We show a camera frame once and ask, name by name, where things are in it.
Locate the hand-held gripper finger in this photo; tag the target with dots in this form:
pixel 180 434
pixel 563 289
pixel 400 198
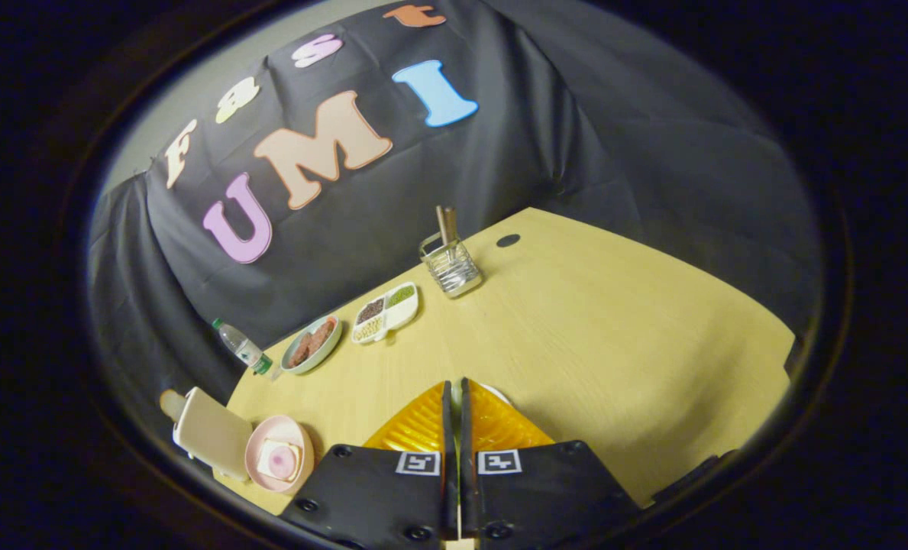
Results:
pixel 449 489
pixel 466 489

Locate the white square plate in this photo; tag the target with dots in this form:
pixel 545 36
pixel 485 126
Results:
pixel 502 395

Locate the pink ham slice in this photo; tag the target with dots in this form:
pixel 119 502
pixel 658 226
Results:
pixel 282 460

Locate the pink round plate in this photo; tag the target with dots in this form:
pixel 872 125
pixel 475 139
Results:
pixel 285 426

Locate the white divided bean dish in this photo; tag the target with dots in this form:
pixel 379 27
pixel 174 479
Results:
pixel 404 313

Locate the light blue round plate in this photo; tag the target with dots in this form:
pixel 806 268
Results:
pixel 332 347

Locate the white bread slice under ham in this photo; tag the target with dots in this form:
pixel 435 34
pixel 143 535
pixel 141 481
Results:
pixel 266 470

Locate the brown meat piece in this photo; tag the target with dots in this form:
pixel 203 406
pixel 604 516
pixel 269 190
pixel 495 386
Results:
pixel 298 354
pixel 320 334

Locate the white toaster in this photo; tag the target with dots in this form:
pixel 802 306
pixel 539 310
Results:
pixel 213 435

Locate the clear plastic water bottle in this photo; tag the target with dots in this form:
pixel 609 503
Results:
pixel 240 347

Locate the black table grommet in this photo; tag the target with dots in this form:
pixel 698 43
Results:
pixel 508 240

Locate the black backdrop cloth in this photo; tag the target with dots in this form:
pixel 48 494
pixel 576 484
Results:
pixel 576 114

